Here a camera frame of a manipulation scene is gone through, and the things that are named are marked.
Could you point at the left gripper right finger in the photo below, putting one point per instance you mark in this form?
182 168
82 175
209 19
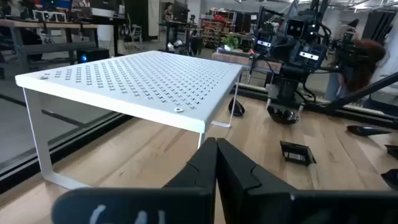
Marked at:
248 193

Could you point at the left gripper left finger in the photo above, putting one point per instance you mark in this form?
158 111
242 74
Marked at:
192 186

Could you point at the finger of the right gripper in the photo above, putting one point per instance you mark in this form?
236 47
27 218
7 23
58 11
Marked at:
280 90
295 90

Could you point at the black wavy leaf plate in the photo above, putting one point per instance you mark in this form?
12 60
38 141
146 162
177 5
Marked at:
391 180
283 115

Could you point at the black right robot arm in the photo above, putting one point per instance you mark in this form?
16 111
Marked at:
264 43

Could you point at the wooden side table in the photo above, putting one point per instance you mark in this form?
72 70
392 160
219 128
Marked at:
245 59

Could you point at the person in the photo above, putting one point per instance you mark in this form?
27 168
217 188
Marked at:
168 12
360 65

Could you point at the small plant in white pot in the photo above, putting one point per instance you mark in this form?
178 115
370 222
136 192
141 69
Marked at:
230 42

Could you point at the black teardrop plate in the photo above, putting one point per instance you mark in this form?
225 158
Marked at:
367 130

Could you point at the storage rack with red items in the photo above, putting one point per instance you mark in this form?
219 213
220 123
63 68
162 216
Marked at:
219 28

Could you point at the black office desk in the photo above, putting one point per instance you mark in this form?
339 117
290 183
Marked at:
183 31

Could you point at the white perforated shelf riser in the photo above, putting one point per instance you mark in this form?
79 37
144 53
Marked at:
140 81

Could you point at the black computer tower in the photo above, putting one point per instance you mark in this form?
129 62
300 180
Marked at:
91 56

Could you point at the wooden workbench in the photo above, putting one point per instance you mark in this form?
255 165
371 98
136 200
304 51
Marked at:
46 25

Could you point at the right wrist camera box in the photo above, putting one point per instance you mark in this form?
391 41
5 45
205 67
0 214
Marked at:
296 27

